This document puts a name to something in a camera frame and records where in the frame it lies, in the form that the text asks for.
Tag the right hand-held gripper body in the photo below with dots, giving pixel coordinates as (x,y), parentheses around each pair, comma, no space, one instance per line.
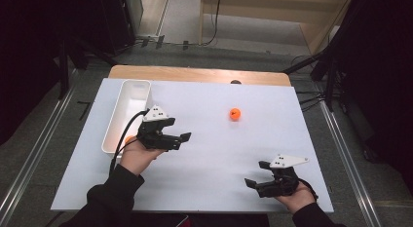
(281,184)

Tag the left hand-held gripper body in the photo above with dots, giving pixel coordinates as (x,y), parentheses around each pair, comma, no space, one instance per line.
(152,139)

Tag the metal floor rail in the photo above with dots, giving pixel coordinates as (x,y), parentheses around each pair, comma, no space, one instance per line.
(35,149)
(350,165)

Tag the black metal stand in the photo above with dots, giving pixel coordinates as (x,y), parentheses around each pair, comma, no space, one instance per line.
(329,81)
(63,71)

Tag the light wooden shelf unit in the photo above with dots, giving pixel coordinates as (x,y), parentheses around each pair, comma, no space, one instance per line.
(259,6)

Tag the black cabinet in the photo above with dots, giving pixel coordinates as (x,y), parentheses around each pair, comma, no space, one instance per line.
(117,19)

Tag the person's left hand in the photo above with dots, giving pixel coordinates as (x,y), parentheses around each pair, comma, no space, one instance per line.
(136,157)

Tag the white plastic bin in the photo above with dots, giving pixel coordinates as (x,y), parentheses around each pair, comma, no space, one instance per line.
(130,100)

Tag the wooden table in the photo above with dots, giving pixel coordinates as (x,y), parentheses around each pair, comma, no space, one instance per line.
(195,74)

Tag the person's right hand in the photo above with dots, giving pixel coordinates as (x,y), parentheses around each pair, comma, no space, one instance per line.
(297,201)

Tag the small dark knob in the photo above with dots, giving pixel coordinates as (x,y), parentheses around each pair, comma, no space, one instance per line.
(235,81)

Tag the dark curtain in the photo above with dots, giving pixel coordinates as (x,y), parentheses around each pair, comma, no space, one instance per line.
(29,58)
(380,74)

